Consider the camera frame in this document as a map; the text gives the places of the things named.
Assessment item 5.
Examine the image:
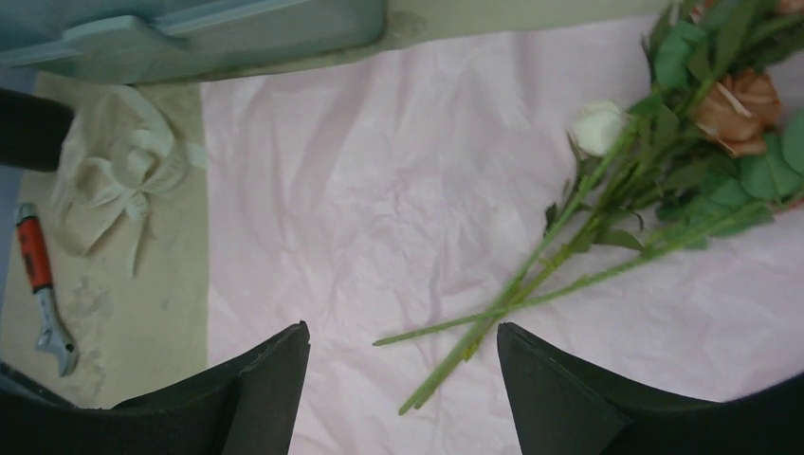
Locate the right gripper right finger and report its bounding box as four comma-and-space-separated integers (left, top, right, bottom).
497, 322, 803, 454

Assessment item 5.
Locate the silver adjustable wrench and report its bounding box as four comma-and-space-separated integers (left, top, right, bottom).
14, 203, 79, 377

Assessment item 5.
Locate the green plastic toolbox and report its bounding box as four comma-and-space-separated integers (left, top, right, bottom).
1, 0, 389, 84

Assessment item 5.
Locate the black cylindrical vase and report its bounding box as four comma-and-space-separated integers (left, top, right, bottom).
1, 88, 75, 173

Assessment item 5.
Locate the beige printed ribbon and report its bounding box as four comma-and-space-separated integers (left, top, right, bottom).
50, 85, 208, 279

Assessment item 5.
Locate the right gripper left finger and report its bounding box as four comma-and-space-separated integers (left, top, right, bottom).
1, 321, 310, 454

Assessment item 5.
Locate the artificial flower bunch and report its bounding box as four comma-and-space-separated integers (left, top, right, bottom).
399, 1, 803, 413

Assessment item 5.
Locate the purple wrapping paper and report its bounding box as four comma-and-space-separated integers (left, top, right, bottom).
200, 16, 803, 454

